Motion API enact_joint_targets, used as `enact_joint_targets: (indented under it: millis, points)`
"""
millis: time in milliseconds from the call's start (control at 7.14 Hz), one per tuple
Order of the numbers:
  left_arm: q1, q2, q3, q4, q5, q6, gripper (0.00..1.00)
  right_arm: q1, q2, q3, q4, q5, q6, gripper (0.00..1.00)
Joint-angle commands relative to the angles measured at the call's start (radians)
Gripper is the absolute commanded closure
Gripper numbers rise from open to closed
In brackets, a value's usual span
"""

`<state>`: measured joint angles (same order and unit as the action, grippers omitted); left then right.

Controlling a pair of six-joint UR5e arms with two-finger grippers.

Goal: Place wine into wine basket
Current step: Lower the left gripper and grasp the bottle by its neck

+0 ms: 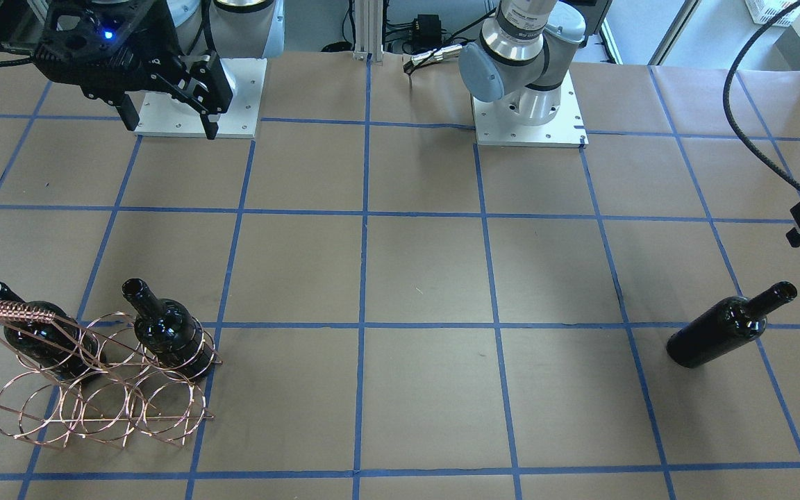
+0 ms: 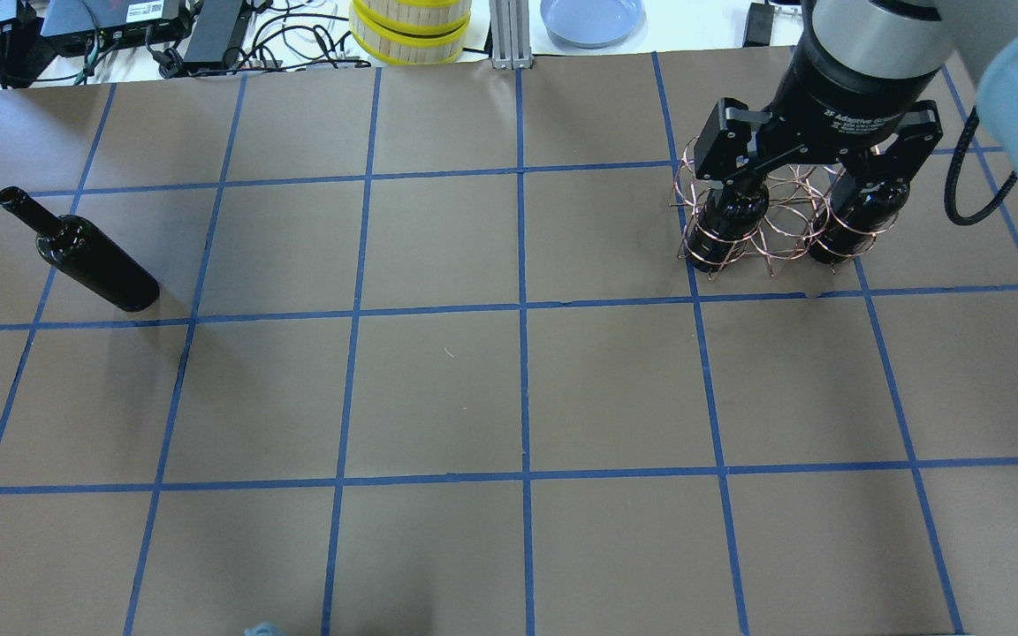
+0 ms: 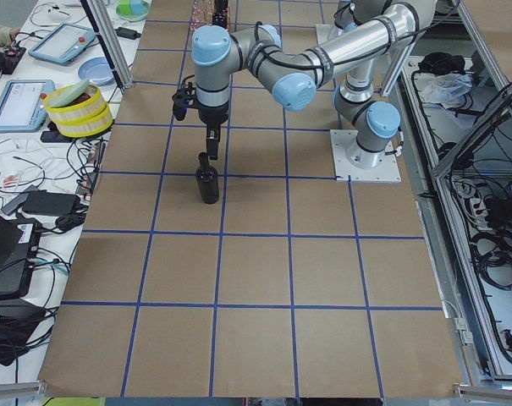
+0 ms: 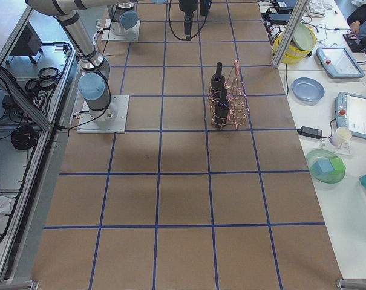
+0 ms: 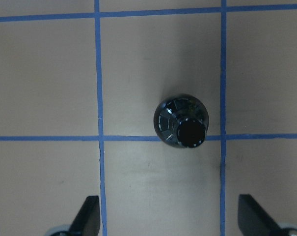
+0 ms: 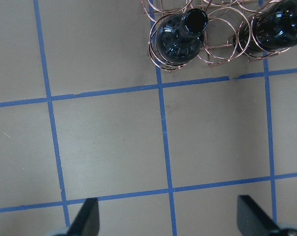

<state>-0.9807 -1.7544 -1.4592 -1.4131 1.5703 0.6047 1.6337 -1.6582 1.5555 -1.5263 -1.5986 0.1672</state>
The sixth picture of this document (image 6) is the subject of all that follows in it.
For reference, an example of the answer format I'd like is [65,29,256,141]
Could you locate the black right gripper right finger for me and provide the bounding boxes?
[237,195,281,236]

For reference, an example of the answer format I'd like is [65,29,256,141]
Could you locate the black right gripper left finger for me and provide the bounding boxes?
[65,198,100,236]

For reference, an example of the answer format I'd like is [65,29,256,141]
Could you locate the dark bottle in rack right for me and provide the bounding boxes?
[156,8,208,64]

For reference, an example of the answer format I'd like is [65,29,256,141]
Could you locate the dark bottle in rack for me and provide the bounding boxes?
[236,0,297,54]
[156,8,208,64]

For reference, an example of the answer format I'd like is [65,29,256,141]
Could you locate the dark bottle in rack left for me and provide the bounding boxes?
[236,0,297,54]

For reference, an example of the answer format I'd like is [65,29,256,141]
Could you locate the copper wire wine rack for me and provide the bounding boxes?
[141,0,292,72]

